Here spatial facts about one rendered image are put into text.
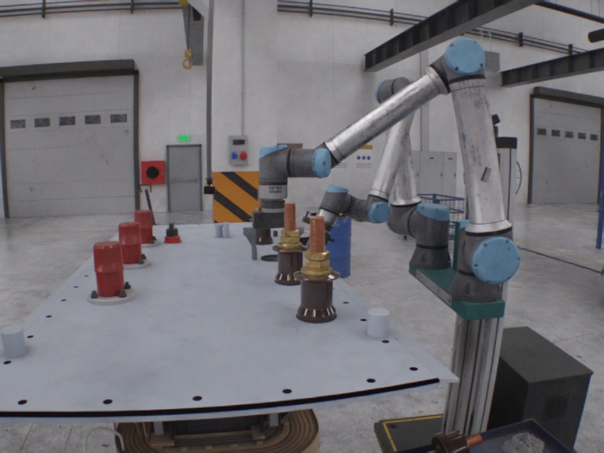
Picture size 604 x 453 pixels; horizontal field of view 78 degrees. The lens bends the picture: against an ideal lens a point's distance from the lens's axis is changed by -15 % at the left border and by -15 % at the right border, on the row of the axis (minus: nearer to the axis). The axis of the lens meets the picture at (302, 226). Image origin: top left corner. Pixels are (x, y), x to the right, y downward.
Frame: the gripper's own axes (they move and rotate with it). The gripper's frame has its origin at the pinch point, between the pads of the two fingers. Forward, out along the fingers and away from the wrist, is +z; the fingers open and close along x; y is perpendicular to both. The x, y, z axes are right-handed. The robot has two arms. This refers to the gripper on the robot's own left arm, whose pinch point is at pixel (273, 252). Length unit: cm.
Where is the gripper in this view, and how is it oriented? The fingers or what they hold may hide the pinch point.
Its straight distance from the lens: 142.1
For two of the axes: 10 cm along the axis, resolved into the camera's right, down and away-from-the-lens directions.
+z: 0.0, 9.9, 1.5
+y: 2.2, 1.5, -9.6
